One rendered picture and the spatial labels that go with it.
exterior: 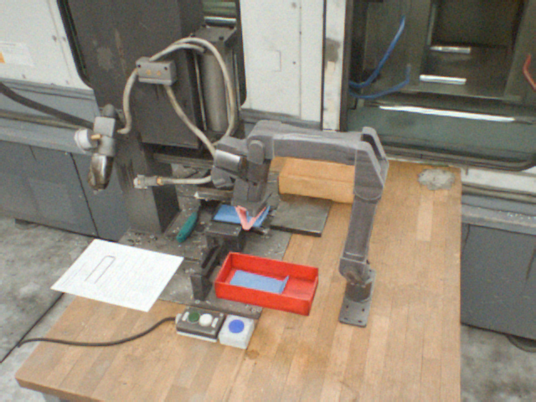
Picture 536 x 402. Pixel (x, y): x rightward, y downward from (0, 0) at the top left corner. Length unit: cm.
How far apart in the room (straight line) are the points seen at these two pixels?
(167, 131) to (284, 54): 70
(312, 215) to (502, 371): 122
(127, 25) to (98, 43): 10
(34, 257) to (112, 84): 191
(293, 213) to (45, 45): 137
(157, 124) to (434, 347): 87
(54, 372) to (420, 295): 91
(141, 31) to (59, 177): 169
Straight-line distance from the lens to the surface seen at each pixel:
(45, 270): 304
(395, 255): 151
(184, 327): 130
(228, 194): 134
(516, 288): 231
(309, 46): 187
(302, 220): 158
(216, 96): 128
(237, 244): 146
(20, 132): 283
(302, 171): 178
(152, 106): 135
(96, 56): 136
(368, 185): 110
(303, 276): 140
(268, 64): 196
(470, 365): 246
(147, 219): 159
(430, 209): 170
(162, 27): 124
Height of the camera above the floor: 192
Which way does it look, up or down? 38 degrees down
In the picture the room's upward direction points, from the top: 3 degrees counter-clockwise
